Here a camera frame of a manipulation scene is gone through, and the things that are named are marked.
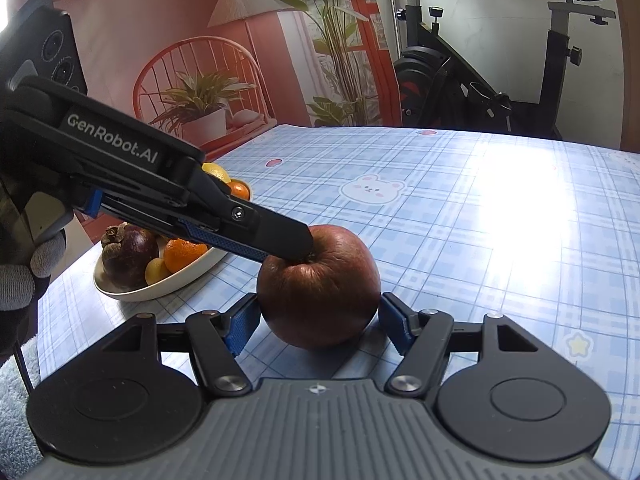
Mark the orange mandarin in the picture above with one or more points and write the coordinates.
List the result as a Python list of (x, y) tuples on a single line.
[(185, 256), (240, 191)]

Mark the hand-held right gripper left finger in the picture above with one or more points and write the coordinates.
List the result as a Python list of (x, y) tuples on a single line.
[(240, 329)]

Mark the blue plaid tablecloth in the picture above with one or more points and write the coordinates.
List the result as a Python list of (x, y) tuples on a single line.
[(500, 260)]

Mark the brown wooden board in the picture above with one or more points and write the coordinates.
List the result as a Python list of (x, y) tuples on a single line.
[(631, 85)]

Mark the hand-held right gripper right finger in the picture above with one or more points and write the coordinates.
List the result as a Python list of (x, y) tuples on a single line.
[(395, 325)]

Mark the red apple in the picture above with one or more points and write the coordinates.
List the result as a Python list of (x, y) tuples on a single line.
[(320, 300)]

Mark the large yellow citrus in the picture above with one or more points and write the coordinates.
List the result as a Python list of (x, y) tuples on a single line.
[(217, 172), (155, 271)]

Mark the black exercise bike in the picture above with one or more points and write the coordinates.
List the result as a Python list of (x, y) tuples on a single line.
[(435, 75)]

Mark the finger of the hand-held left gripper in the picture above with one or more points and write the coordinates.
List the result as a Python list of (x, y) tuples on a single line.
[(270, 232), (200, 234)]

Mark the person's left hand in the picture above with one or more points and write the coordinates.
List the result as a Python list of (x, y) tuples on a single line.
[(47, 257)]

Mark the dark purple mangosteen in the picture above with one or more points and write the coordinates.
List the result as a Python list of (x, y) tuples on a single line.
[(130, 260)]

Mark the cream round plate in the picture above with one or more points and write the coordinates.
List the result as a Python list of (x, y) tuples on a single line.
[(175, 280)]

